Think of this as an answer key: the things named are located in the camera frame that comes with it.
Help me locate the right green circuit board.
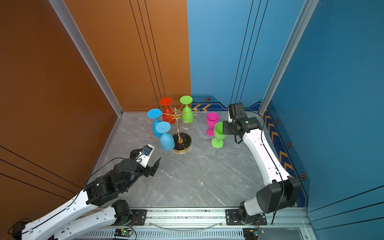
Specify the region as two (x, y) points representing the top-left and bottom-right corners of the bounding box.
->
(243, 228), (265, 240)

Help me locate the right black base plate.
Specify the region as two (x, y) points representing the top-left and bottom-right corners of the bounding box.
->
(225, 209), (268, 226)

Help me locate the magenta wine glass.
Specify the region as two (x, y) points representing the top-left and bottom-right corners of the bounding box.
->
(206, 113), (219, 136)

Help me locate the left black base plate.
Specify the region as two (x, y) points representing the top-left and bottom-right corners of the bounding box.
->
(124, 209), (148, 227)

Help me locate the aluminium corner post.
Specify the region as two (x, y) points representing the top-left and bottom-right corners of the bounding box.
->
(49, 0), (124, 117)
(258, 0), (319, 116)

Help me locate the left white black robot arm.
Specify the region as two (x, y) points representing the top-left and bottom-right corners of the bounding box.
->
(8, 145), (160, 240)

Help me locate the aluminium front rail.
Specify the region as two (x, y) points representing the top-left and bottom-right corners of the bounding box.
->
(74, 207), (317, 240)

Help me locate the blue wine glass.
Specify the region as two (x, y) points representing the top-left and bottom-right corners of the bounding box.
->
(147, 109), (162, 138)
(156, 122), (175, 151)

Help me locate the left green circuit board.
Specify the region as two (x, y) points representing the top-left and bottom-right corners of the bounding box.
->
(114, 228), (136, 239)

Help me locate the green wine glass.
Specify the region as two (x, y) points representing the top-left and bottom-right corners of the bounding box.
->
(211, 122), (227, 149)
(180, 96), (194, 124)

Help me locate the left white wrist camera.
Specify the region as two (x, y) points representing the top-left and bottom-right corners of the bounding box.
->
(135, 145), (155, 168)

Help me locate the red wine glass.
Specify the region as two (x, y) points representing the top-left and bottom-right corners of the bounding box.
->
(159, 97), (176, 125)

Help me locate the gold wine glass rack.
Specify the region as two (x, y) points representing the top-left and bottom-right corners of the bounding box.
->
(162, 108), (192, 154)

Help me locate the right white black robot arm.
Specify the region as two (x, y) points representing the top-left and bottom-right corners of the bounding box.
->
(222, 103), (301, 225)

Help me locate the green circuit board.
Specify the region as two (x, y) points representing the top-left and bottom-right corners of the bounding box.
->
(243, 228), (265, 240)
(114, 228), (136, 239)

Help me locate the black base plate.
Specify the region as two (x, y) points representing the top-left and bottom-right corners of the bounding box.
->
(225, 209), (268, 226)
(124, 209), (148, 227)

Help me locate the right aluminium corner post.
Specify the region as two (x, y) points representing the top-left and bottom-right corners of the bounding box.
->
(258, 0), (319, 116)

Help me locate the left aluminium corner post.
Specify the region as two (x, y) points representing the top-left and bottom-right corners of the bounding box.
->
(49, 0), (124, 117)

